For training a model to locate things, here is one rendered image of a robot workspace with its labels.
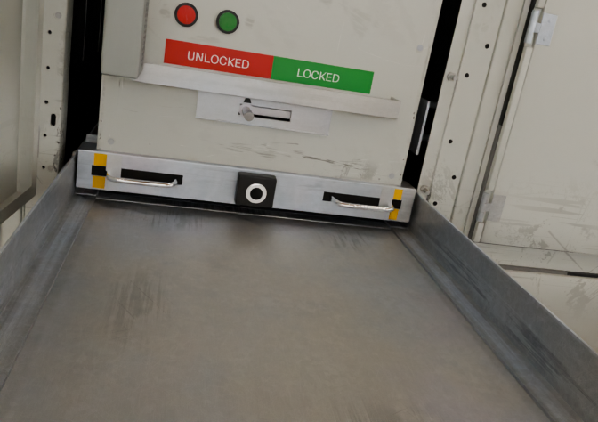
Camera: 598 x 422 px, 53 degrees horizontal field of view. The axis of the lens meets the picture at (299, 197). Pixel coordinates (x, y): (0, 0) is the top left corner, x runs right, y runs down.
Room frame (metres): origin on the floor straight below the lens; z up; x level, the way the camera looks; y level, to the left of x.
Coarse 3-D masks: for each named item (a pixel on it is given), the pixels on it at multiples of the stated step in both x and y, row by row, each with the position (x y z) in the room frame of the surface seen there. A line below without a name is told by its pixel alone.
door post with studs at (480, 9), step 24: (480, 0) 1.00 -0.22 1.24; (504, 0) 1.01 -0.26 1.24; (456, 24) 1.00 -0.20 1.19; (480, 24) 1.00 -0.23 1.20; (456, 48) 1.00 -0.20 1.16; (480, 48) 1.00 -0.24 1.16; (456, 72) 1.00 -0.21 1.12; (480, 72) 1.00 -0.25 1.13; (456, 96) 1.00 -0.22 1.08; (480, 96) 1.01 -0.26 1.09; (456, 120) 1.00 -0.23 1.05; (432, 144) 1.00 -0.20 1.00; (456, 144) 1.00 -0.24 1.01; (432, 168) 1.00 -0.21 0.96; (456, 168) 1.00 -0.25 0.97; (432, 192) 1.00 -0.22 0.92
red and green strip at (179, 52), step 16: (176, 48) 0.90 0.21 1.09; (192, 48) 0.90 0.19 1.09; (208, 48) 0.91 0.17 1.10; (224, 48) 0.91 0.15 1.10; (176, 64) 0.90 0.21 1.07; (192, 64) 0.90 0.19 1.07; (208, 64) 0.91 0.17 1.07; (224, 64) 0.91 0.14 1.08; (240, 64) 0.92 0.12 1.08; (256, 64) 0.92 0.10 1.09; (272, 64) 0.93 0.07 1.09; (288, 64) 0.93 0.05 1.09; (304, 64) 0.94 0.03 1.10; (320, 64) 0.94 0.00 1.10; (288, 80) 0.93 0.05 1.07; (304, 80) 0.94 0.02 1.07; (320, 80) 0.94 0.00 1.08; (336, 80) 0.95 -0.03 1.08; (352, 80) 0.95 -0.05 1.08; (368, 80) 0.96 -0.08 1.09
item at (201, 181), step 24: (96, 144) 0.90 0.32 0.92; (96, 168) 0.86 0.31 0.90; (144, 168) 0.88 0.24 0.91; (168, 168) 0.89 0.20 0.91; (192, 168) 0.89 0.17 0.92; (216, 168) 0.90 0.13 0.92; (240, 168) 0.91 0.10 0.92; (144, 192) 0.88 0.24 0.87; (168, 192) 0.89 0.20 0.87; (192, 192) 0.89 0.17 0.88; (216, 192) 0.90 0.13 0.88; (288, 192) 0.93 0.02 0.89; (312, 192) 0.94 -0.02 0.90; (336, 192) 0.94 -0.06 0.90; (360, 192) 0.95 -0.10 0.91; (408, 192) 0.97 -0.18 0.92; (360, 216) 0.96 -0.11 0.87; (408, 216) 0.97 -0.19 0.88
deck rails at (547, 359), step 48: (48, 192) 0.69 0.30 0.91; (48, 240) 0.69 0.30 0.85; (432, 240) 0.89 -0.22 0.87; (0, 288) 0.50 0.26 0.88; (48, 288) 0.57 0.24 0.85; (480, 288) 0.73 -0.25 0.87; (0, 336) 0.47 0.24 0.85; (480, 336) 0.64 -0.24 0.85; (528, 336) 0.61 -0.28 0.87; (576, 336) 0.54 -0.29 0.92; (0, 384) 0.41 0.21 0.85; (528, 384) 0.55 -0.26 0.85; (576, 384) 0.52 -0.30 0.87
